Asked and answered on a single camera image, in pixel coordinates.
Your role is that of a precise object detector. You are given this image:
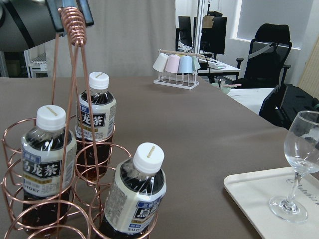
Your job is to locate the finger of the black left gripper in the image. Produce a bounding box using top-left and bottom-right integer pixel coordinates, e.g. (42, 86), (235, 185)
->
(46, 0), (64, 33)
(77, 0), (94, 25)

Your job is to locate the copper wire bottle basket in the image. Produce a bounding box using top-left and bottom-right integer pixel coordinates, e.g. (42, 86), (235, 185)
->
(0, 6), (160, 239)

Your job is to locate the tea bottle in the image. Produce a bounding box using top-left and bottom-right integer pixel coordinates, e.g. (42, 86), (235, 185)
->
(75, 72), (117, 181)
(99, 142), (166, 239)
(20, 105), (78, 232)

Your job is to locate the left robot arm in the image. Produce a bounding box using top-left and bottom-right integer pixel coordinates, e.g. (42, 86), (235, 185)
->
(0, 0), (94, 52)

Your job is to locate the white cup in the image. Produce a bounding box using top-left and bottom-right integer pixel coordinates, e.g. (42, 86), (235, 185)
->
(153, 53), (169, 73)

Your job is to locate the pink cup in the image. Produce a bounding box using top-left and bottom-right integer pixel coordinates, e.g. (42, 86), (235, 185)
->
(165, 54), (180, 73)

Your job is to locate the blue cup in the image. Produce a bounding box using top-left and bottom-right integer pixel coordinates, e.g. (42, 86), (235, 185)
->
(178, 56), (193, 74)

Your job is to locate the white cup rack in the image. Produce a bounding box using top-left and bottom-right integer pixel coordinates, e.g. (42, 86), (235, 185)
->
(153, 49), (201, 90)

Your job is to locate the distant green bowl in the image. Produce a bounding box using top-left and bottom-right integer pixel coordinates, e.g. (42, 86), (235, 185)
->
(211, 78), (242, 94)

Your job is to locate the black office chair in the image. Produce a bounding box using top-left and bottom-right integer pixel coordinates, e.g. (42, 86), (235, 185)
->
(233, 23), (292, 89)

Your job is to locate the cream rabbit serving tray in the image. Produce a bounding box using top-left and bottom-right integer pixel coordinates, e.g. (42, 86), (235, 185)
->
(223, 166), (319, 239)

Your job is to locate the clear wine glass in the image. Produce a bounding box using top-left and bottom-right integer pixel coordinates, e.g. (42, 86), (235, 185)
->
(269, 111), (319, 223)

